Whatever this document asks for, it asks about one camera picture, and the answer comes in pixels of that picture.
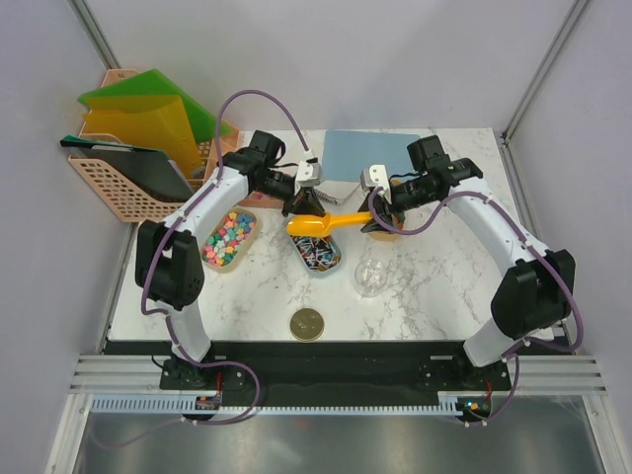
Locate orange plastic scoop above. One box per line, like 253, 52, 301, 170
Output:
286, 211, 371, 238

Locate clear plastic jar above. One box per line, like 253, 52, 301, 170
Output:
353, 259, 388, 298

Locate blue tray of lollipops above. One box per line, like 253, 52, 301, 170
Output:
290, 236, 342, 277

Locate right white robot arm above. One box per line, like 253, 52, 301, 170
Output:
359, 135, 584, 389

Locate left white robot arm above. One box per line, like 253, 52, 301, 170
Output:
134, 130, 324, 388

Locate yellow tray jelly candies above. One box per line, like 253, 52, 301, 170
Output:
367, 212, 406, 242

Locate pink tray star candies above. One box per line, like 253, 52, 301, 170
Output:
239, 192, 283, 209

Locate beige tray colourful candies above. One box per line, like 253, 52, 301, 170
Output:
200, 207, 259, 273

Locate white spiral notebook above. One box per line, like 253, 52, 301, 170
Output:
315, 180, 360, 205

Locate blue clipboard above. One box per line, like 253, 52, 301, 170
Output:
322, 130, 420, 183

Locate black folder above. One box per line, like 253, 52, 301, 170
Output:
59, 135, 194, 202

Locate yellow plastic folder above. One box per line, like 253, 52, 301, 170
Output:
84, 102, 202, 179

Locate gold jar lid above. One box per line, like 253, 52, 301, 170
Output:
289, 308, 325, 343

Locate green plastic folder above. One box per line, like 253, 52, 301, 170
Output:
78, 68, 216, 143

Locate pink file organizer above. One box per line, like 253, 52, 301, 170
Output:
68, 69, 240, 223

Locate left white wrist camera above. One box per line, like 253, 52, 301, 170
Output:
294, 158, 323, 190

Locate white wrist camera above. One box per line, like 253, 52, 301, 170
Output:
294, 158, 323, 190
359, 164, 392, 203

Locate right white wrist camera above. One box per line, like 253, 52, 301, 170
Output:
359, 164, 392, 203

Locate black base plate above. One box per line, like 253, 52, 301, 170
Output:
101, 338, 577, 409

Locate white cable duct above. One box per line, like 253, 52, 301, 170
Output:
90, 394, 490, 416

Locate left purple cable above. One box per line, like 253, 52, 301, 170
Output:
140, 89, 317, 435

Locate aluminium frame rail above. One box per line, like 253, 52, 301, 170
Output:
70, 355, 606, 396

